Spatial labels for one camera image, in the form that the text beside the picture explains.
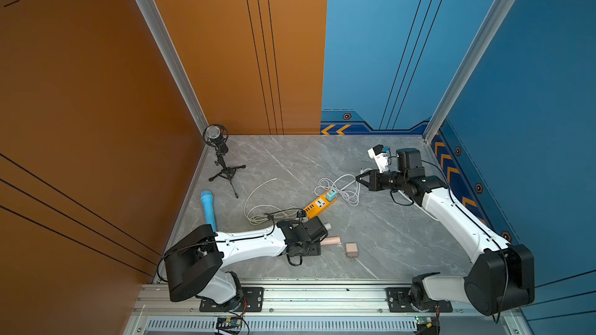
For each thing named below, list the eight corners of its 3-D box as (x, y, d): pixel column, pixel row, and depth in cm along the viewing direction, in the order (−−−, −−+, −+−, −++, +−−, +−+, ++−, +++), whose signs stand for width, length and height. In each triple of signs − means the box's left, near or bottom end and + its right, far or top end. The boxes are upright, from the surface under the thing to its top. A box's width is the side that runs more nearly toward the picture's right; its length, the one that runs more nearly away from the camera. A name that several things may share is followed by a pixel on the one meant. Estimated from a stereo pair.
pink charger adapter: (346, 260, 83) (347, 258, 81) (345, 245, 87) (346, 243, 85) (358, 260, 83) (359, 258, 81) (355, 245, 87) (357, 243, 85)
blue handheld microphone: (206, 234, 90) (203, 231, 87) (203, 195, 101) (200, 191, 98) (217, 231, 90) (214, 227, 88) (212, 193, 101) (210, 188, 99)
